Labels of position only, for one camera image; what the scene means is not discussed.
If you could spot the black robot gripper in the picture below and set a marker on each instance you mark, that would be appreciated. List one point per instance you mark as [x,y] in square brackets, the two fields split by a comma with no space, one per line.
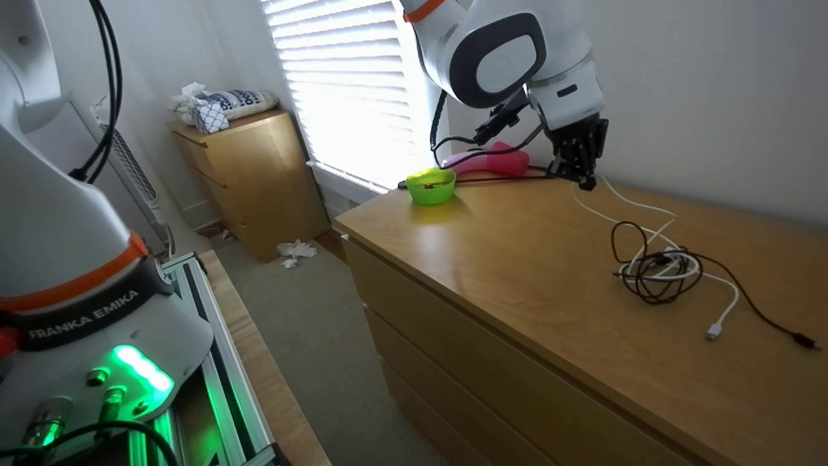
[578,148]

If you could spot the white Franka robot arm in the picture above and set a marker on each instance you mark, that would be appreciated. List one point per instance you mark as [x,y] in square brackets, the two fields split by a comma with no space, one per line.
[93,336]

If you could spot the small wooden cabinet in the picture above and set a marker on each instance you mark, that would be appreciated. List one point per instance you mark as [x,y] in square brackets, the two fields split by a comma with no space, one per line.
[256,178]

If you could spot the pink plastic toy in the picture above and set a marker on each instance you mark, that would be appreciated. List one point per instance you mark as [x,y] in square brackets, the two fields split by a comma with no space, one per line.
[503,162]

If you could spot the green plastic bowl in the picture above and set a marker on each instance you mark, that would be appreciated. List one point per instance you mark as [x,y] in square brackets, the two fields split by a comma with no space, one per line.
[430,187]

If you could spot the large wooden dresser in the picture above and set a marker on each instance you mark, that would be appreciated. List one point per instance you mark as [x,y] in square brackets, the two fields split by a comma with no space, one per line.
[528,325]

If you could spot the white window blinds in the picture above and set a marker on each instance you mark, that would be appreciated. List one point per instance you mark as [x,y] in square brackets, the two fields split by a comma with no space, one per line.
[355,86]

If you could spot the crumpled white paper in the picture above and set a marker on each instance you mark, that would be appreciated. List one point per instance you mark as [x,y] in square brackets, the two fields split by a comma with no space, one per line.
[291,254]

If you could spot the folded clothes pile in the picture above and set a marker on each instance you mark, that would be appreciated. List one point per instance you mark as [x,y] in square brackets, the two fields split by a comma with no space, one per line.
[212,111]

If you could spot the white tower fan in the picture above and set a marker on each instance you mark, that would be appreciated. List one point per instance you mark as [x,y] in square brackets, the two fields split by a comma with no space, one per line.
[136,199]

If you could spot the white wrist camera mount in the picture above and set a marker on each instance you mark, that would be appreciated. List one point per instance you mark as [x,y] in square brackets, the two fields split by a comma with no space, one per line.
[568,96]

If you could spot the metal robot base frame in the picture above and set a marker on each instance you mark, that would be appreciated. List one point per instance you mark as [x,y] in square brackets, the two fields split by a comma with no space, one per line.
[202,408]

